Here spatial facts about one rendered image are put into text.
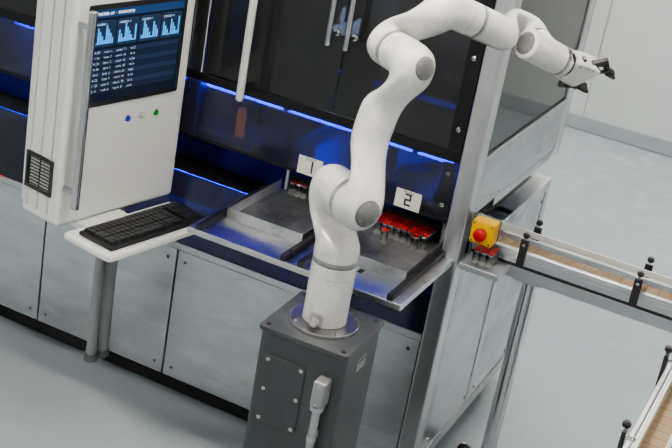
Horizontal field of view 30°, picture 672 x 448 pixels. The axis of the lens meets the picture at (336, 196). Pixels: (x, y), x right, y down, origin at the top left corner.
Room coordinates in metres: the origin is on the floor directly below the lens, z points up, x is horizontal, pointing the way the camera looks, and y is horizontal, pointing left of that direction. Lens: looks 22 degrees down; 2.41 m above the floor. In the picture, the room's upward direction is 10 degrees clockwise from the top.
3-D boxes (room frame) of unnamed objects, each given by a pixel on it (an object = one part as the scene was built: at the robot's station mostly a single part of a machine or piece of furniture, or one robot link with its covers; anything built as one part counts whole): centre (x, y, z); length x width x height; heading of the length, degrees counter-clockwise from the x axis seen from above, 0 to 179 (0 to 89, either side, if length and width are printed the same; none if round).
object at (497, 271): (3.52, -0.49, 0.87); 0.14 x 0.13 x 0.02; 158
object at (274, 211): (3.60, 0.13, 0.90); 0.34 x 0.26 x 0.04; 158
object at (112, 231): (3.48, 0.56, 0.82); 0.40 x 0.14 x 0.02; 147
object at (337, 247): (3.00, -0.01, 1.16); 0.19 x 0.12 x 0.24; 34
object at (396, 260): (3.47, -0.18, 0.90); 0.34 x 0.26 x 0.04; 158
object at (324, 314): (2.97, -0.03, 0.95); 0.19 x 0.19 x 0.18
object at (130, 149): (3.62, 0.74, 1.19); 0.50 x 0.19 x 0.78; 147
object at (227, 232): (3.47, 0.00, 0.87); 0.70 x 0.48 x 0.02; 68
